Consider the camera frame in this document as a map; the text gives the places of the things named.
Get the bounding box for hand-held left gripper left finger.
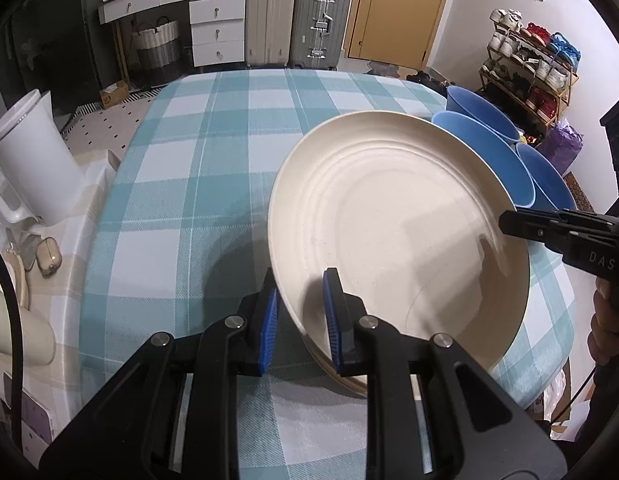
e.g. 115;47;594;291
38;266;282;480

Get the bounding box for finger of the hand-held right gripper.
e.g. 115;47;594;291
499;207;619;234
518;227;611;257

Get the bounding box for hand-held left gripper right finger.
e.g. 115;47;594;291
322;266;569;480

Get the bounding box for blue plastic bowl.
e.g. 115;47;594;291
431;111;535;209
445;84;521;142
514;142;578;212

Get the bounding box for cream round plate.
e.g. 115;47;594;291
300;332;371;391
317;360;371;398
268;111;531;383

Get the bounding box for person's right hand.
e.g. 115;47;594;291
591;281;619;367

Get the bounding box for purple bag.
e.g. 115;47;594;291
536;117;585;164

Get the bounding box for wooden shoe rack with shoes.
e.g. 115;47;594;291
481;7;583;124

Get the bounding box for brown earbuds case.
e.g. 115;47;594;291
36;247;64;279

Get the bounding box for cream tumbler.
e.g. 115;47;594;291
0;280;57;366

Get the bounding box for lavender box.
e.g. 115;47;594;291
4;372;58;449

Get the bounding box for wooden door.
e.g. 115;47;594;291
345;0;463;69

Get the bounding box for small floor cardboard box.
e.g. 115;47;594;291
99;82;132;110

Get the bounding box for white electric kettle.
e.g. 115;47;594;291
0;88;91;226

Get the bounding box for white drawer unit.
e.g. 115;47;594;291
188;0;248;68

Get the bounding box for silver suitcase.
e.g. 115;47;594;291
289;0;353;72

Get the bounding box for beige suitcase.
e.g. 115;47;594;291
244;0;298;69

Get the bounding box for dark grey fridge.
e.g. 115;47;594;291
44;0;113;112

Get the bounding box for black cable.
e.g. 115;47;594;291
0;234;27;447

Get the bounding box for wicker basket with handles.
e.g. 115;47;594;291
130;16;183;86

